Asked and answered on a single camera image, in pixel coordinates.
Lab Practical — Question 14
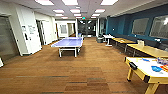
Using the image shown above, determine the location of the blue ping pong table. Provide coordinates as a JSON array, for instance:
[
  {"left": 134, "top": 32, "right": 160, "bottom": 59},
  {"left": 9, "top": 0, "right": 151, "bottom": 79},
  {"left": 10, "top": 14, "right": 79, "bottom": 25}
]
[{"left": 50, "top": 35, "right": 85, "bottom": 59}]

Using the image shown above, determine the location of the small white table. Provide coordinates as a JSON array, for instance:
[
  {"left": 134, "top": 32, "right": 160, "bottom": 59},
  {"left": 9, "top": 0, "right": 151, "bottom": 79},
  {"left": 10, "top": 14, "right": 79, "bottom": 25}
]
[{"left": 102, "top": 34, "right": 116, "bottom": 46}]

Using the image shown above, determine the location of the rectangular ceiling light panel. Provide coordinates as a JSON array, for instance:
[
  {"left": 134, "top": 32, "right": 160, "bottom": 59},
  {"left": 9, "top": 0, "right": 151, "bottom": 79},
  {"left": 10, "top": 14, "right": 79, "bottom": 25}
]
[
  {"left": 69, "top": 8, "right": 82, "bottom": 14},
  {"left": 34, "top": 0, "right": 55, "bottom": 6},
  {"left": 52, "top": 9, "right": 65, "bottom": 14},
  {"left": 95, "top": 8, "right": 108, "bottom": 14},
  {"left": 100, "top": 0, "right": 120, "bottom": 6},
  {"left": 61, "top": 0, "right": 80, "bottom": 6}
]

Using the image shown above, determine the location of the long wooden table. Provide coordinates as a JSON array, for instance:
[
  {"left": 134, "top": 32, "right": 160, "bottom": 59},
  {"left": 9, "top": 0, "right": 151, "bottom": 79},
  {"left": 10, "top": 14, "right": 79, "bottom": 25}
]
[
  {"left": 126, "top": 43, "right": 168, "bottom": 60},
  {"left": 111, "top": 37, "right": 137, "bottom": 54}
]

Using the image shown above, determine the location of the dark hallway doorway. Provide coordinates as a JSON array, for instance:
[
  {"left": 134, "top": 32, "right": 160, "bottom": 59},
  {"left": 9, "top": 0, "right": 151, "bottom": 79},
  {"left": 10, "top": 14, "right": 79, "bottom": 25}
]
[
  {"left": 36, "top": 19, "right": 51, "bottom": 46},
  {"left": 0, "top": 15, "right": 21, "bottom": 61}
]

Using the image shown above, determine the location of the framed interior window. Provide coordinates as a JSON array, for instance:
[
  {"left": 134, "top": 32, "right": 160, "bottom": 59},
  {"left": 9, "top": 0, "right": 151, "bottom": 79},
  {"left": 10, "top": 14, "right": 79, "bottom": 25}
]
[
  {"left": 149, "top": 14, "right": 168, "bottom": 40},
  {"left": 131, "top": 17, "right": 150, "bottom": 36}
]

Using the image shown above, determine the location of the yellow game table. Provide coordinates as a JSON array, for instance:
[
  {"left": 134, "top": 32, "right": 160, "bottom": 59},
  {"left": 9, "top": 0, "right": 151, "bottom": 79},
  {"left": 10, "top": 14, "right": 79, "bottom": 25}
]
[{"left": 124, "top": 56, "right": 168, "bottom": 94}]

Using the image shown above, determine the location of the purple plastic bowl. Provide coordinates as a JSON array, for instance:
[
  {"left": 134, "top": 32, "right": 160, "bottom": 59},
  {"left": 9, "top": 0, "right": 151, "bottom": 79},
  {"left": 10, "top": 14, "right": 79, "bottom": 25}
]
[{"left": 156, "top": 57, "right": 168, "bottom": 66}]

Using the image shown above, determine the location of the orange red bowl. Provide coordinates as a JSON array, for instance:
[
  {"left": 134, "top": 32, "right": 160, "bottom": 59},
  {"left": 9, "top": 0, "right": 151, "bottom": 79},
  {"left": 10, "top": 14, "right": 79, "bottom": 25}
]
[{"left": 162, "top": 64, "right": 168, "bottom": 74}]

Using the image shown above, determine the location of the white wall notice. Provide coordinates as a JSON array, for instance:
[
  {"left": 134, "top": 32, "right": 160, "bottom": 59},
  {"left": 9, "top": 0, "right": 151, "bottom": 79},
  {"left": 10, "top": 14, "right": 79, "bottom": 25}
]
[{"left": 21, "top": 24, "right": 38, "bottom": 36}]

